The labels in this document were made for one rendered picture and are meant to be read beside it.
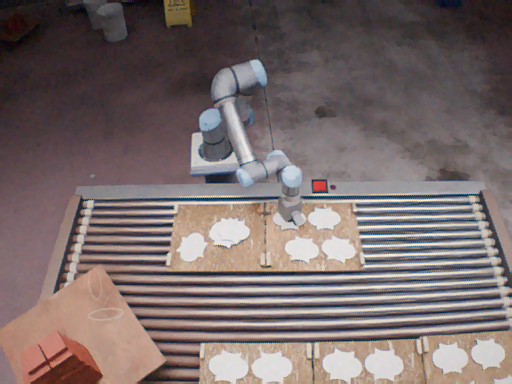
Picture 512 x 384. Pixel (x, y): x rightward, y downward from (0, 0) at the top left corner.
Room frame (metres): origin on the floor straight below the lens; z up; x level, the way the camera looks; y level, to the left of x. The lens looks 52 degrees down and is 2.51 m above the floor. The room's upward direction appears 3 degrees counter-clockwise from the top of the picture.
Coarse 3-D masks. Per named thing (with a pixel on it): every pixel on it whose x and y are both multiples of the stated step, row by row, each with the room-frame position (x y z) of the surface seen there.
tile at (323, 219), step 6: (318, 210) 1.13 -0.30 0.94; (324, 210) 1.13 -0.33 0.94; (330, 210) 1.13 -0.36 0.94; (312, 216) 1.10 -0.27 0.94; (318, 216) 1.10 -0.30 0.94; (324, 216) 1.09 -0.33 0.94; (330, 216) 1.09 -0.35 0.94; (336, 216) 1.09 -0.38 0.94; (312, 222) 1.07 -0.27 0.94; (318, 222) 1.06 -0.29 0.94; (324, 222) 1.06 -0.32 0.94; (330, 222) 1.06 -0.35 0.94; (336, 222) 1.06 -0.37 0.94; (318, 228) 1.03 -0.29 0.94; (324, 228) 1.03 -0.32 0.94; (330, 228) 1.03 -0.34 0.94
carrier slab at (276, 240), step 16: (272, 208) 1.16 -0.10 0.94; (304, 208) 1.15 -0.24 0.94; (320, 208) 1.15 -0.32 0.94; (336, 208) 1.14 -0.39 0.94; (272, 224) 1.07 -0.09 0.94; (304, 224) 1.06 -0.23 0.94; (352, 224) 1.05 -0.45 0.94; (272, 240) 0.99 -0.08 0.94; (288, 240) 0.99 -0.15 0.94; (320, 240) 0.98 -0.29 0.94; (352, 240) 0.96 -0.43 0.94; (272, 256) 0.91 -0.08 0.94; (288, 256) 0.91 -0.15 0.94; (320, 256) 0.90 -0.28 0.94; (272, 272) 0.84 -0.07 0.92; (288, 272) 0.84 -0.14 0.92
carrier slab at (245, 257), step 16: (192, 208) 1.19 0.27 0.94; (208, 208) 1.18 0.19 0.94; (224, 208) 1.18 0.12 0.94; (240, 208) 1.17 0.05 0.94; (256, 208) 1.17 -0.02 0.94; (176, 224) 1.10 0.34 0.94; (192, 224) 1.10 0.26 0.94; (208, 224) 1.09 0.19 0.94; (256, 224) 1.08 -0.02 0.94; (176, 240) 1.02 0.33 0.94; (208, 240) 1.01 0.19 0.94; (256, 240) 1.00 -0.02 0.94; (176, 256) 0.94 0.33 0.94; (208, 256) 0.93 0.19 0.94; (224, 256) 0.92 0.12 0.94; (240, 256) 0.92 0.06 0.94; (256, 256) 0.92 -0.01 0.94; (208, 272) 0.86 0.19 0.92; (224, 272) 0.85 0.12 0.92; (240, 272) 0.85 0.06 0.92
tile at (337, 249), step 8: (328, 240) 0.97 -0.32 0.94; (336, 240) 0.96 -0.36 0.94; (344, 240) 0.96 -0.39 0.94; (328, 248) 0.93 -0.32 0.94; (336, 248) 0.92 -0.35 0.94; (344, 248) 0.92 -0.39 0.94; (352, 248) 0.92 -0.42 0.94; (328, 256) 0.89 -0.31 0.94; (336, 256) 0.89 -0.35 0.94; (344, 256) 0.88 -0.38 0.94; (352, 256) 0.88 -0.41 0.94
